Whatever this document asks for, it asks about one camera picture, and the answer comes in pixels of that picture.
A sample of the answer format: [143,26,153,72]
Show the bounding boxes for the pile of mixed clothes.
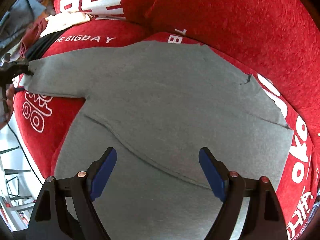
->
[1,0,92,60]

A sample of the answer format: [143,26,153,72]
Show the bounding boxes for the red printed bed cover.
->
[15,0,319,239]

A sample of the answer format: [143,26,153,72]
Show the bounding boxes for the metal rack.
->
[1,146,35,231]

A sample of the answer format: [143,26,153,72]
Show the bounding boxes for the person's left hand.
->
[6,84,15,121]

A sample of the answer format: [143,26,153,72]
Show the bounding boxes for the grey sweatshirt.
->
[24,41,293,239]

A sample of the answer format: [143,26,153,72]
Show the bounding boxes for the black cable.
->
[4,84,43,185]

